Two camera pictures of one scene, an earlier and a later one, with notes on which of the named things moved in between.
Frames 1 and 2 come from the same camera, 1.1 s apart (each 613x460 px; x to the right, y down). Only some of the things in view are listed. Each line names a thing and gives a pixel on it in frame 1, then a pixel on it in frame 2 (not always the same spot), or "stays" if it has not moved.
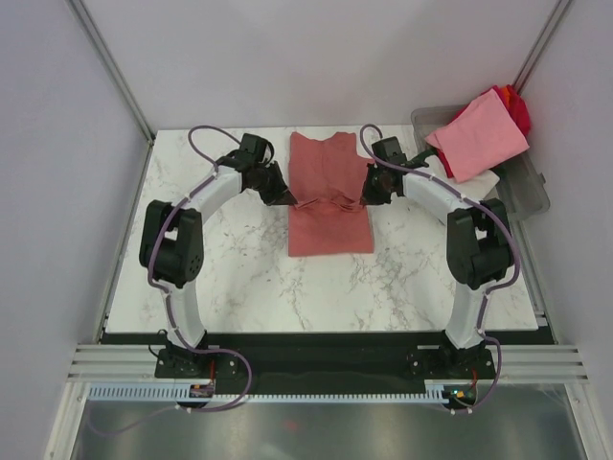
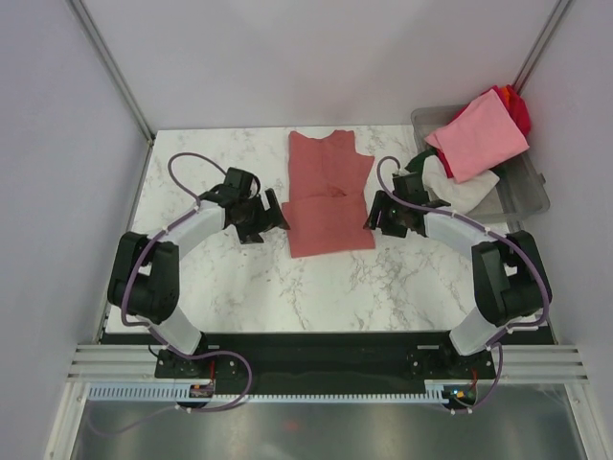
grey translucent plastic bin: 521,183 stays
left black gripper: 280,195 -> 249,235
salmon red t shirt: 327,182 stays
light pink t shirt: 483,132 stays
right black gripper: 369,196 -> 387,227
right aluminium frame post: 542,42 stays
